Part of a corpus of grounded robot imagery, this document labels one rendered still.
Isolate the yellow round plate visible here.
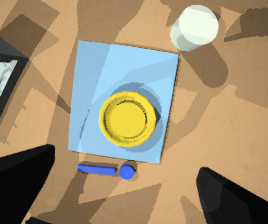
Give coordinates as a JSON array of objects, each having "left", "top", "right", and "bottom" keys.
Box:
[{"left": 98, "top": 91, "right": 157, "bottom": 148}]

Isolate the light blue square mat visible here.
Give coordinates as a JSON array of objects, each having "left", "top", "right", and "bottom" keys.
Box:
[{"left": 67, "top": 40, "right": 179, "bottom": 164}]

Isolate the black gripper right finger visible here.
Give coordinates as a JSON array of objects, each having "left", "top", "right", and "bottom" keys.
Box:
[{"left": 195, "top": 167, "right": 268, "bottom": 224}]

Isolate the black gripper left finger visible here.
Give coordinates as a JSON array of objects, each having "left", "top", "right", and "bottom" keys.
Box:
[{"left": 0, "top": 144, "right": 56, "bottom": 224}]

